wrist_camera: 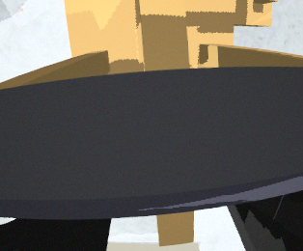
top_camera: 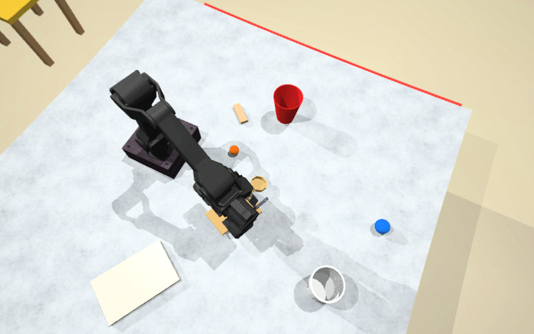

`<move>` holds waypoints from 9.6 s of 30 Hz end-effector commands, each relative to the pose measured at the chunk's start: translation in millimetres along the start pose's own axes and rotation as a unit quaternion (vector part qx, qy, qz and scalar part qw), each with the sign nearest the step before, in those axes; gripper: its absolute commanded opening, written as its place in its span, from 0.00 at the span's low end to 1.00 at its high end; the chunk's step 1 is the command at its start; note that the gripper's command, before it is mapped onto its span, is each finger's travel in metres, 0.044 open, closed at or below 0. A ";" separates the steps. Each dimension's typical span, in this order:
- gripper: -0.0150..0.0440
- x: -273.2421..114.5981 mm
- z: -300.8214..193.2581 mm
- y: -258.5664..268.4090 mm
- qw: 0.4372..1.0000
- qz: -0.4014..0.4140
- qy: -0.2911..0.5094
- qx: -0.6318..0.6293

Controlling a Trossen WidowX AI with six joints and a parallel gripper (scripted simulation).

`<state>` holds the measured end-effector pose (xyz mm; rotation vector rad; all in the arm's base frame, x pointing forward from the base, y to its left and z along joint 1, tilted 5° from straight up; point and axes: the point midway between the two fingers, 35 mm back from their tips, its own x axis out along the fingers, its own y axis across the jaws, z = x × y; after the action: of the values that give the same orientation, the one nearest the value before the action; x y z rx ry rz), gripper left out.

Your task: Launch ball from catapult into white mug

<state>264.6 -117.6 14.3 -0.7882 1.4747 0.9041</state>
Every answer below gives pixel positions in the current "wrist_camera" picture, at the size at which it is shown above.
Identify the cream flat rectangular panel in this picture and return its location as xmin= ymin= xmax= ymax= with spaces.
xmin=106 ymin=242 xmax=201 ymax=251

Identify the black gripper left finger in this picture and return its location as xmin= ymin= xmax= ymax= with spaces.
xmin=0 ymin=218 xmax=112 ymax=251

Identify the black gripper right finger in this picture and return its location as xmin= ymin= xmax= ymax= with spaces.
xmin=226 ymin=190 xmax=303 ymax=251

